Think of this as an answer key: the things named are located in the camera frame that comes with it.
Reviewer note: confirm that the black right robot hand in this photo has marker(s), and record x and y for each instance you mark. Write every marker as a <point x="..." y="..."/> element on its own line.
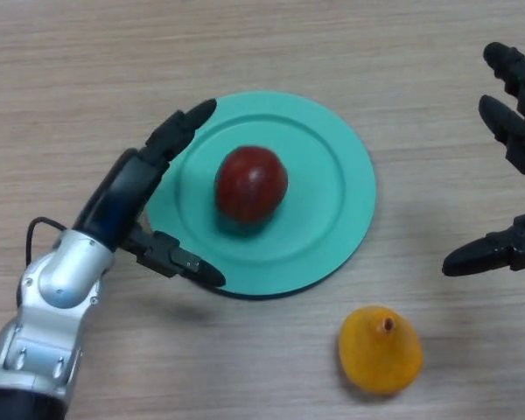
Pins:
<point x="522" y="144"/>

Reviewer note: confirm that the yellow orange pear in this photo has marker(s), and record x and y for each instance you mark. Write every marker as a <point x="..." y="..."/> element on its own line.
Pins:
<point x="378" y="359"/>

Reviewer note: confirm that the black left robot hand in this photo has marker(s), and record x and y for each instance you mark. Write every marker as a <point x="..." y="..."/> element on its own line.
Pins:
<point x="118" y="192"/>

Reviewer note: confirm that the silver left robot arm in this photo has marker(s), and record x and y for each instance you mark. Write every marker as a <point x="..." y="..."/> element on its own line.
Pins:
<point x="57" y="289"/>

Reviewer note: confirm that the red apple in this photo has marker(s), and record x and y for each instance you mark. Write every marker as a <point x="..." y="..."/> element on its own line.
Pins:
<point x="251" y="186"/>

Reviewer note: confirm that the green round plate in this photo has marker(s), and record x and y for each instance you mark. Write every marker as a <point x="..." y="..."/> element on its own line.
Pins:
<point x="324" y="210"/>

